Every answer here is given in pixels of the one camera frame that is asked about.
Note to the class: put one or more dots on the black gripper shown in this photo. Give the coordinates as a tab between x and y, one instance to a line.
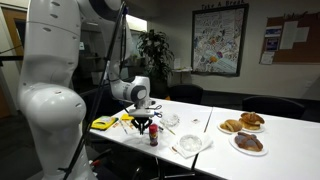
142	118

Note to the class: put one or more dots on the yellow green pen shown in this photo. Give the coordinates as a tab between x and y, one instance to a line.
168	129

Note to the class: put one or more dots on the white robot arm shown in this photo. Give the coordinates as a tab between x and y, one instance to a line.
53	110

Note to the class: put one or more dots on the red capped spice bottle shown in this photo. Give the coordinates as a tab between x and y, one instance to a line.
153	134

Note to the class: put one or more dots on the yellow sticky note pad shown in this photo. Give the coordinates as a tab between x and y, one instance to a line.
126	117

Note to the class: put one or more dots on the clear glass ashtray bowl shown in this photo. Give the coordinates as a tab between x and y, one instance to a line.
170	120

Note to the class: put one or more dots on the yellow crayon box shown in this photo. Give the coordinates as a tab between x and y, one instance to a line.
103	122

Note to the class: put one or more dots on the white napkin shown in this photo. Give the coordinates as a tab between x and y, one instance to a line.
207	141

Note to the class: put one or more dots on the small clear packet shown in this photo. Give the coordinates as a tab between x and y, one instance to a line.
195	121

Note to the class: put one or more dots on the black chair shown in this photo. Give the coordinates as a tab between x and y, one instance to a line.
188	93
275	106

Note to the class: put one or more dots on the potted green plant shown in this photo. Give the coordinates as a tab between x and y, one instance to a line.
154	47

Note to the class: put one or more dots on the plate with brown bread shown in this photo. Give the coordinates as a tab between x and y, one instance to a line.
230	126

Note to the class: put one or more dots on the plate with chocolate bread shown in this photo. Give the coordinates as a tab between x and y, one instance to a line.
248	144

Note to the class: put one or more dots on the plate with braided bread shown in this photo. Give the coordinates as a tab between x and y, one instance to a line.
251	121

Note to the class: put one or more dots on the framed map poster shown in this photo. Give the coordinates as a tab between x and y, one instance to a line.
217	40

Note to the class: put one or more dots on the black chair far right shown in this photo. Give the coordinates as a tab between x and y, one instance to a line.
275	106

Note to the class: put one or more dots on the cork bulletin board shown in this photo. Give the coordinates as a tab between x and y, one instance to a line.
292	39

